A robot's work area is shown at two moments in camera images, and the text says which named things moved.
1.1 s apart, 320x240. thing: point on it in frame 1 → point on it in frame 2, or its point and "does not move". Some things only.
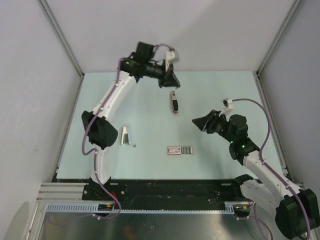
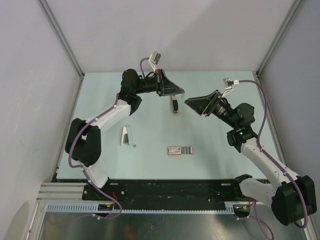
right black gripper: [212, 118] → [204, 105]
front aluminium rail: [61, 192] does not move
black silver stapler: [174, 103] does not move
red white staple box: [179, 151] does not move
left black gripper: [168, 80] → [165, 87]
